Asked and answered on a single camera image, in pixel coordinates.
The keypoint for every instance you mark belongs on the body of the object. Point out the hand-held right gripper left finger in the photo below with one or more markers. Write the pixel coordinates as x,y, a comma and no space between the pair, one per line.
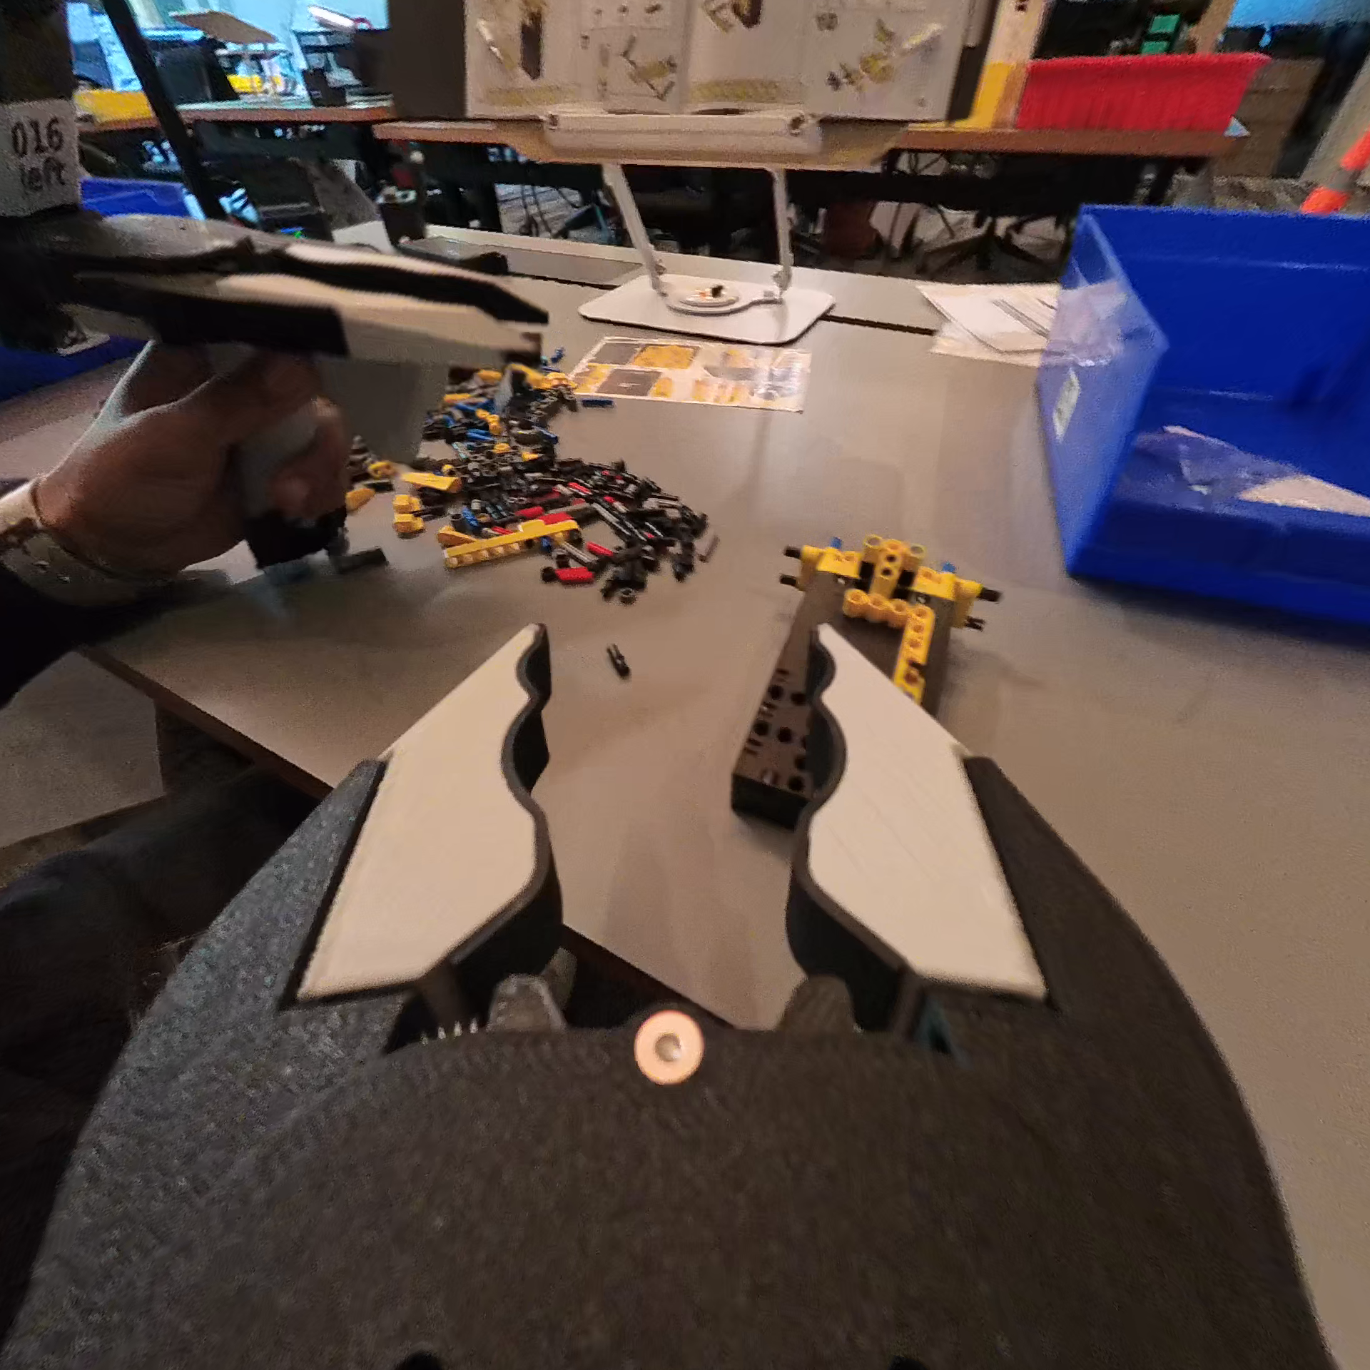
439,857

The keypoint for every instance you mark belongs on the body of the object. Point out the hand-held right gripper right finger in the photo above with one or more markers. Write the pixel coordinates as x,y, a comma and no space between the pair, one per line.
910,857

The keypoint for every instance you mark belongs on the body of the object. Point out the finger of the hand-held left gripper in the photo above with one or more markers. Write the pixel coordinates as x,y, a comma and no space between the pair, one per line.
427,332
406,263

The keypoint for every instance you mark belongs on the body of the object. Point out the yellow and black brick assembly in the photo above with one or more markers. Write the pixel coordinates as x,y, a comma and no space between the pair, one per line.
781,728

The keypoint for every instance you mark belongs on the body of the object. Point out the pile of small building parts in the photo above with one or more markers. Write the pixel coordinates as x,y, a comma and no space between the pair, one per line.
556,503

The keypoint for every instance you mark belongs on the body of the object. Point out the yellow perforated beam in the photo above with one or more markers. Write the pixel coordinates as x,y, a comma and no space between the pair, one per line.
915,643

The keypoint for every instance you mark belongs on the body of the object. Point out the person's left hand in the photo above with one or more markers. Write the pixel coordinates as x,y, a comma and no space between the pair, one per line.
160,472

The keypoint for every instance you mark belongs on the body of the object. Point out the small blue storage bin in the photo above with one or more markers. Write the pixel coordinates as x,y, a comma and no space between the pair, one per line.
134,198

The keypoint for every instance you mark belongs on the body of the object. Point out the black tripod pole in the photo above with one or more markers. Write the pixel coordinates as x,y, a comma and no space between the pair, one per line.
160,118

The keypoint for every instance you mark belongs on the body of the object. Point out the dark partition board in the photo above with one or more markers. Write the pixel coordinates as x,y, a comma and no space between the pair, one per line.
422,55

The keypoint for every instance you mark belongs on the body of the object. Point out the small black connector pin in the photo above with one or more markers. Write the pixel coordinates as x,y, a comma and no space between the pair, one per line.
618,661

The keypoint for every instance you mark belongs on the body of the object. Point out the white moulded foam tray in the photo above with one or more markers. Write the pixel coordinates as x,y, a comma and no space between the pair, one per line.
577,55
824,55

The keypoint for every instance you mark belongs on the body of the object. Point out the printed instruction sheet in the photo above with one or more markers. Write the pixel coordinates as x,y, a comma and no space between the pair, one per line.
695,374

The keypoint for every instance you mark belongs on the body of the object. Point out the clear plastic bag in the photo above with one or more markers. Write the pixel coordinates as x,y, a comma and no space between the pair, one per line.
1230,461

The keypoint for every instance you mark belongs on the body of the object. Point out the white paper sheets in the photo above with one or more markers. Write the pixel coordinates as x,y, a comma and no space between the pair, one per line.
995,316

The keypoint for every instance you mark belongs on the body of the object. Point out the yellow storage bin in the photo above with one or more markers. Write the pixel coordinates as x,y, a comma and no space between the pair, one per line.
990,102

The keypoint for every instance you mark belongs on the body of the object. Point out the red storage bin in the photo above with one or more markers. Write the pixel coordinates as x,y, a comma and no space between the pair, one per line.
1134,97

